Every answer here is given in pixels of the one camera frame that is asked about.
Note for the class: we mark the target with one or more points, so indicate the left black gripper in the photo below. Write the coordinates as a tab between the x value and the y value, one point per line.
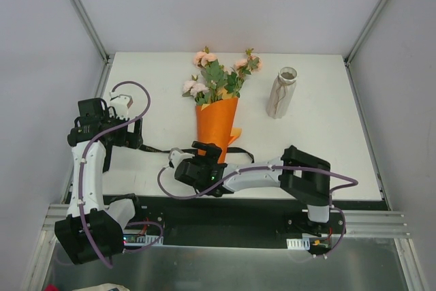
135	133

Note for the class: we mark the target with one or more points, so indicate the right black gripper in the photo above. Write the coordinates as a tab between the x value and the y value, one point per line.
207	149

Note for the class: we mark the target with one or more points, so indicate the black ribbon gold lettering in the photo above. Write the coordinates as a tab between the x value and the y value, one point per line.
193	150

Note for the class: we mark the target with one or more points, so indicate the orange wrapping paper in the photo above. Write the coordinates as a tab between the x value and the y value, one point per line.
215	124

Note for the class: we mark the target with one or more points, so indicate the pink flower stem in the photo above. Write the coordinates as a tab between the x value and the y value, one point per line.
221	84
195	89

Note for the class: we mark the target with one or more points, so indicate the peach flower stem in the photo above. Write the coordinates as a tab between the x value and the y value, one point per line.
204	59
240	71

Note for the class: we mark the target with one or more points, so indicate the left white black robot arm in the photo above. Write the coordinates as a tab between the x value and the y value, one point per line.
91	229

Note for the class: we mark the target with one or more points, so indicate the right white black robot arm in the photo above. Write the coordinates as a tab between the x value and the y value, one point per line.
295	172

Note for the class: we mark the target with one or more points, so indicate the beige ribbed vase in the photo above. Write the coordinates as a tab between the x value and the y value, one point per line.
282	91

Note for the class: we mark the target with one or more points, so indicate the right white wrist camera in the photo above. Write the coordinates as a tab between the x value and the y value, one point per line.
175	157

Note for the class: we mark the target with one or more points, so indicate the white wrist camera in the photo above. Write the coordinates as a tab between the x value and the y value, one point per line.
119	105
175	157

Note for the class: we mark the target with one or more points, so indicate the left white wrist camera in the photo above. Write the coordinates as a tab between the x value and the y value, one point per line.
119	105

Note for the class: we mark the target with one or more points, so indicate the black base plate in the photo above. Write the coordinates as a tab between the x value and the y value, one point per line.
232	222

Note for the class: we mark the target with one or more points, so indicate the aluminium frame rail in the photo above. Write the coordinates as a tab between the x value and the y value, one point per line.
364	224

